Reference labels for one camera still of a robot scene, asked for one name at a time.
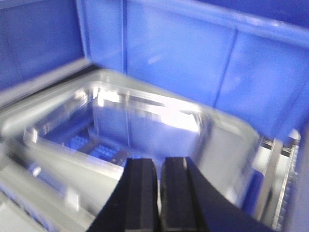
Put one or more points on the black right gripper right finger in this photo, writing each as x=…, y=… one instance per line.
x=190, y=203

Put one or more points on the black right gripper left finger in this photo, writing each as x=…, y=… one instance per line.
x=132, y=207

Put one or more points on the silver metal tray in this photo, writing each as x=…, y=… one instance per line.
x=63, y=149

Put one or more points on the roller track divider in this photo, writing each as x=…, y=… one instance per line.
x=276, y=162

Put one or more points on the large blue crate upper middle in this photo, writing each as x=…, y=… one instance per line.
x=248, y=58

